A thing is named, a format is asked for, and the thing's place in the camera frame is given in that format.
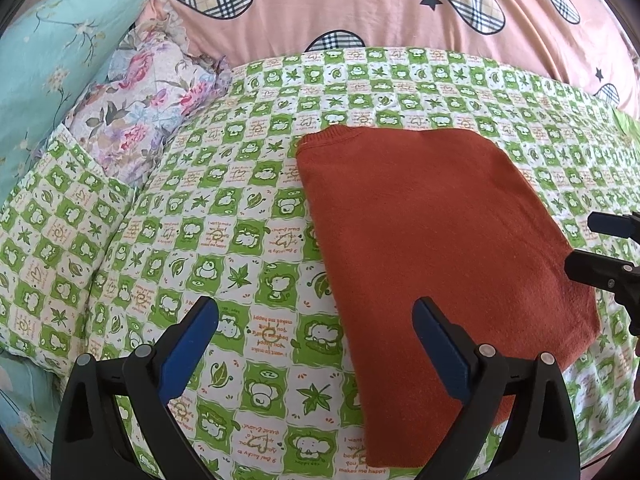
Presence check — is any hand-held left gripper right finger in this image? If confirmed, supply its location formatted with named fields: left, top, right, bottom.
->
left=411, top=296, right=584, bottom=480

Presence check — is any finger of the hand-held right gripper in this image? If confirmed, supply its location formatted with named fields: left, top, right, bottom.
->
left=563, top=248, right=640, bottom=292
left=587, top=211, right=640, bottom=239

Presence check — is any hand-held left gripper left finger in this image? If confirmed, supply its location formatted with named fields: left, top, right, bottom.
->
left=50, top=296, right=221, bottom=480

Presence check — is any rust orange knit garment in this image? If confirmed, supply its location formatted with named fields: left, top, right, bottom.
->
left=295, top=127, right=602, bottom=469

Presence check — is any light green cloth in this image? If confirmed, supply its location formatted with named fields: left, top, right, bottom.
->
left=612, top=109, right=640, bottom=137

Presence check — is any green checkered printed bedsheet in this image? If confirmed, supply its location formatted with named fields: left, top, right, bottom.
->
left=0, top=46, right=640, bottom=480

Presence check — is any green checkered printed pillow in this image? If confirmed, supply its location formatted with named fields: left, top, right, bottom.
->
left=0, top=124, right=140, bottom=377

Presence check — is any teal floral cloth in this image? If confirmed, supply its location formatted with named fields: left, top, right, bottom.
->
left=0, top=352, right=68, bottom=468

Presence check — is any purple floral pillow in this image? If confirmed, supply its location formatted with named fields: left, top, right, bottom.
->
left=62, top=24, right=234, bottom=187

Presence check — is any teal floral pillow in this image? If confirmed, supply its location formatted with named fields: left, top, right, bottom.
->
left=0, top=0, right=175, bottom=203

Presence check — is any pink quilt with plaid hearts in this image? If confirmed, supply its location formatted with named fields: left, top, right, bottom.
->
left=136, top=0, right=640, bottom=117

